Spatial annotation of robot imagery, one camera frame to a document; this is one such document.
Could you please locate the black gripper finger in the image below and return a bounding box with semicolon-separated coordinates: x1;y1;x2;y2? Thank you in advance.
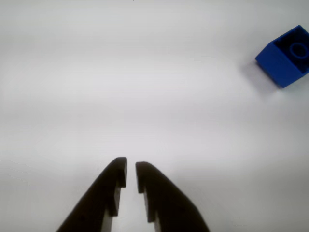
135;161;211;232
56;157;128;232

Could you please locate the blue lego brick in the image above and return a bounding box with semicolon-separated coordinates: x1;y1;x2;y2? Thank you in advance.
255;25;309;89

